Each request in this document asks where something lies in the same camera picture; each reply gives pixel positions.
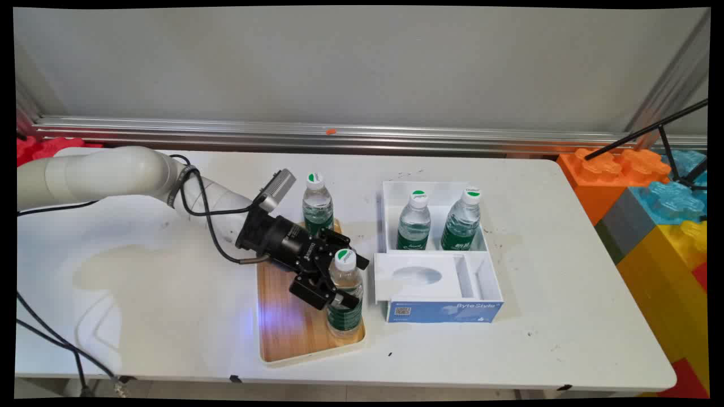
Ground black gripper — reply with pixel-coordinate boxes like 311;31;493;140
236;205;370;311

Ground clear water bottle green label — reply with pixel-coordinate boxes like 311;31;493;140
396;190;432;252
302;172;335;236
440;188;482;252
326;248;365;339

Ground wooden tray with cream rim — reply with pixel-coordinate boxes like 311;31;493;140
256;219;367;369

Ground white insert with oval hole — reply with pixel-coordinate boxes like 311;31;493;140
374;252;466;304

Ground white box with blue print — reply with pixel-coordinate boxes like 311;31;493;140
382;180;505;324

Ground orange foam block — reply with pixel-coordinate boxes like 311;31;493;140
557;148;673;227

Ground grey foam block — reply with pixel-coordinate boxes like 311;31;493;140
593;189;657;267

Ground red foam block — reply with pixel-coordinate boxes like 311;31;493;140
16;135;106;168
656;357;709;399
691;261;709;294

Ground black tripod stand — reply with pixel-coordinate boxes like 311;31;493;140
585;98;709;222

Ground light blue foam block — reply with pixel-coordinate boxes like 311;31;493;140
628;179;709;226
659;148;709;180

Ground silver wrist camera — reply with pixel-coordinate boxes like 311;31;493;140
257;168;297;213

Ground black cable strap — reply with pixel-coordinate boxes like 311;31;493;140
167;163;199;209

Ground aluminium rail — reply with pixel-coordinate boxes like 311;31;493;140
31;115;708;155

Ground black cable with metal plug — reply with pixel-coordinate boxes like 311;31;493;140
16;154;271;397

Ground aluminium frame post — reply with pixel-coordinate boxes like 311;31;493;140
624;8;711;137

